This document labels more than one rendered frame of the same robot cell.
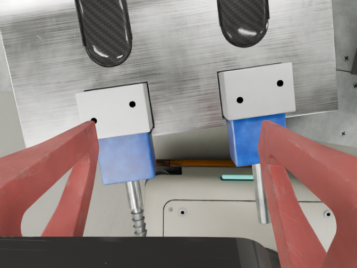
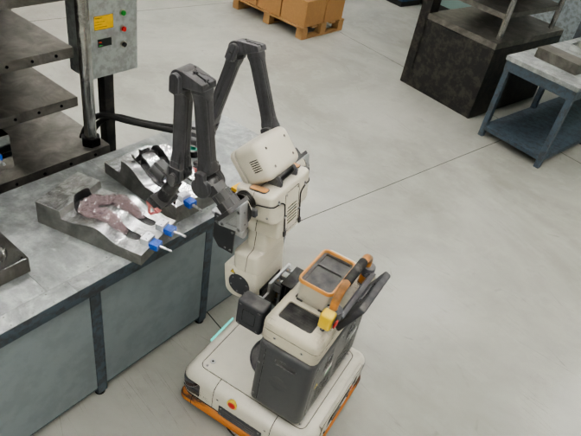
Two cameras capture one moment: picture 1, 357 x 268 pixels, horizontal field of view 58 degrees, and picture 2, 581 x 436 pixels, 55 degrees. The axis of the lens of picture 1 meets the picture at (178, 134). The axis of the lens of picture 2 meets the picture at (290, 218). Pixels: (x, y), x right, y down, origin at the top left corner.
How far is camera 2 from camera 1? 2.21 m
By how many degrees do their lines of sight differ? 57
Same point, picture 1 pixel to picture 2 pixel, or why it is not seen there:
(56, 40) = (129, 241)
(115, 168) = (156, 244)
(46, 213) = not seen: outside the picture
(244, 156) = (170, 230)
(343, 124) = (184, 228)
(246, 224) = (241, 340)
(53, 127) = (141, 249)
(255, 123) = (167, 227)
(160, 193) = (195, 364)
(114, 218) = not seen: outside the picture
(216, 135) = not seen: hidden behind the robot
